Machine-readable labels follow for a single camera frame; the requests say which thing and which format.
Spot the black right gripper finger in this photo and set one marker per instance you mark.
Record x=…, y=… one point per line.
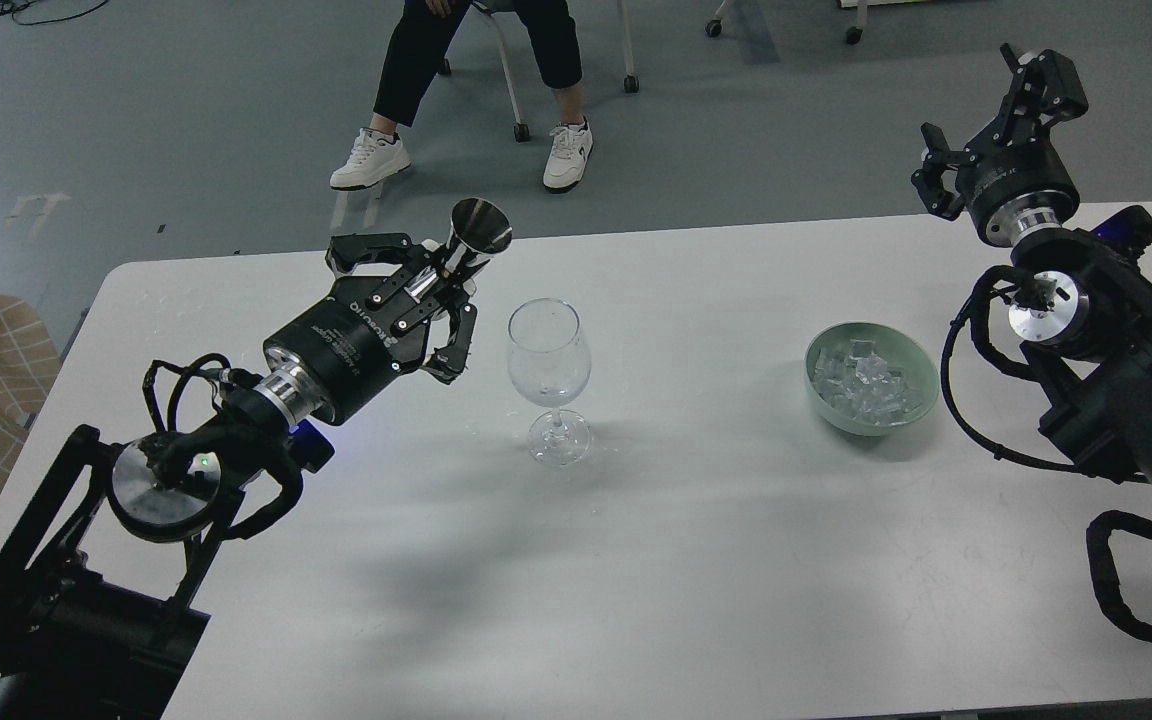
x=929, y=179
x=1045, y=90

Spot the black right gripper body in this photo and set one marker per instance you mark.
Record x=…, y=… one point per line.
x=998, y=186

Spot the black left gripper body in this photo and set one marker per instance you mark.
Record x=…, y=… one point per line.
x=366, y=333

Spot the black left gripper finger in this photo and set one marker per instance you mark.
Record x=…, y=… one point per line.
x=415, y=263
x=446, y=363

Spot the steel cocktail jigger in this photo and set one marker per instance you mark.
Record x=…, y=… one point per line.
x=479, y=231

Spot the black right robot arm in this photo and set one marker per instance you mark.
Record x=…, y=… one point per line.
x=1071, y=312

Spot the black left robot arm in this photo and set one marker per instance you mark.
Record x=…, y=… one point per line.
x=98, y=577

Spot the clear wine glass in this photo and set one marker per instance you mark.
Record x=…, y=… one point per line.
x=550, y=364

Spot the pile of ice cubes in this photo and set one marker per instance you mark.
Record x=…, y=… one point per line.
x=860, y=383

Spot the green bowl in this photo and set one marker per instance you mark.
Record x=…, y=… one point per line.
x=899, y=348

